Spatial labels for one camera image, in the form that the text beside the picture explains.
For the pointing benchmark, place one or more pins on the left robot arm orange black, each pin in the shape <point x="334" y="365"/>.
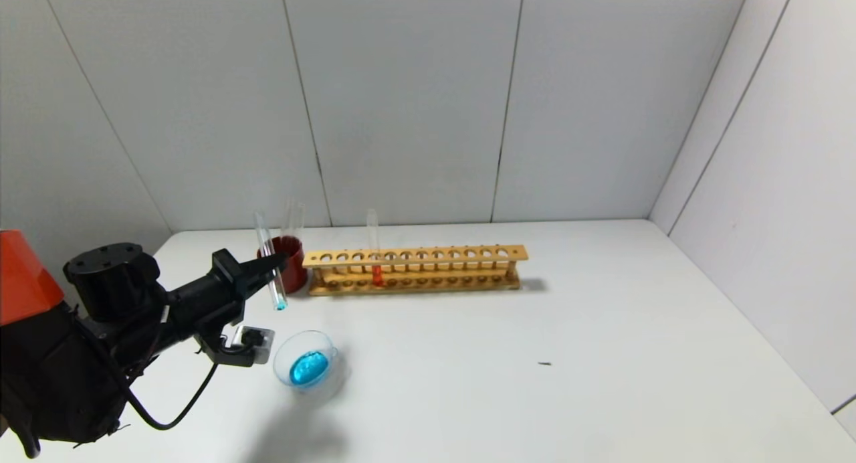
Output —
<point x="53" y="369"/>

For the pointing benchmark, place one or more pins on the wooden test tube rack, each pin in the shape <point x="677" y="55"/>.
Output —
<point x="435" y="254"/>

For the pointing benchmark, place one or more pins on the empty glass test tube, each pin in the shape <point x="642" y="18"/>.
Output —
<point x="292" y="222"/>

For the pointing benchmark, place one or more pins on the test tube with blue pigment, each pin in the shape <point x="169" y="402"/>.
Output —
<point x="279" y="301"/>

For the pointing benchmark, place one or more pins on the test tube with red pigment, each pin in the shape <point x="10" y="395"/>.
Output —
<point x="377" y="276"/>

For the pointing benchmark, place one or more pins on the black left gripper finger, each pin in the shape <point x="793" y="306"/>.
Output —
<point x="261" y="272"/>

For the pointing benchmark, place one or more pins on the clear glass dish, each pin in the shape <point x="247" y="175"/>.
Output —
<point x="309" y="368"/>

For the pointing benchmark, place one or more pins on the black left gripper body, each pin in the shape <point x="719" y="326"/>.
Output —
<point x="229" y="275"/>

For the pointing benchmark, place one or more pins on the red plastic cup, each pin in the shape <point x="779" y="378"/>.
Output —
<point x="297" y="277"/>

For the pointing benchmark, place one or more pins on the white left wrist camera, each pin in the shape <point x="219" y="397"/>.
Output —
<point x="257" y="342"/>

